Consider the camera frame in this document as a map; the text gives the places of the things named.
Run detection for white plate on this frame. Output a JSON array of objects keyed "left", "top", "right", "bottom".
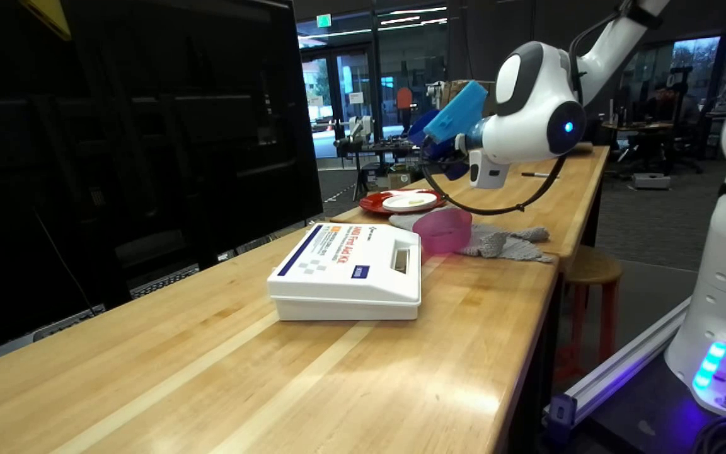
[{"left": 381, "top": 192, "right": 440, "bottom": 212}]

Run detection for person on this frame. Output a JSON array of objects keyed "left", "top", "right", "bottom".
[
  {"left": 645, "top": 82, "right": 686, "bottom": 122},
  {"left": 396, "top": 86, "right": 415, "bottom": 134}
]

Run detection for pink plastic bowl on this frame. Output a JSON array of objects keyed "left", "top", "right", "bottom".
[{"left": 412, "top": 209, "right": 473, "bottom": 256}]

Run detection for red plate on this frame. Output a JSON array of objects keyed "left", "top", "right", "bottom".
[{"left": 359, "top": 189, "right": 446, "bottom": 216}]

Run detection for grey knitted cloth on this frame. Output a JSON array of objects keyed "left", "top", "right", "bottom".
[{"left": 388, "top": 211, "right": 555, "bottom": 264}]

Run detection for glass double door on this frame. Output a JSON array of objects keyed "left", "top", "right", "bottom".
[{"left": 300, "top": 44, "right": 376, "bottom": 160}]

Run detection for white first aid box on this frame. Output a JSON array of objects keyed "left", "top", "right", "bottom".
[{"left": 267, "top": 222, "right": 423, "bottom": 322}]

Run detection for wooden stool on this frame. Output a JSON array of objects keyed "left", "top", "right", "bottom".
[{"left": 555, "top": 245, "right": 624, "bottom": 380}]

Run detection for round wooden table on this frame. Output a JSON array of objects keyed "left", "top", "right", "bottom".
[{"left": 601, "top": 121, "right": 675, "bottom": 174}]

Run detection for grey box on floor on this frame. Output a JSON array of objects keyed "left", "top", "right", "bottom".
[{"left": 630, "top": 172, "right": 672, "bottom": 190}]

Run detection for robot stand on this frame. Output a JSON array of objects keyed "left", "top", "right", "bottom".
[{"left": 543, "top": 296, "right": 726, "bottom": 454}]

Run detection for large black cabinet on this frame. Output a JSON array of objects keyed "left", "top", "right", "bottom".
[{"left": 0, "top": 0, "right": 324, "bottom": 361}]

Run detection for yellow panel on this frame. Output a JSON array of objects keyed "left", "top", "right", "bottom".
[{"left": 20, "top": 0, "right": 73, "bottom": 42}]

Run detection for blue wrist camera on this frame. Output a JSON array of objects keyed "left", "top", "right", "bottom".
[{"left": 423, "top": 80, "right": 489, "bottom": 144}]

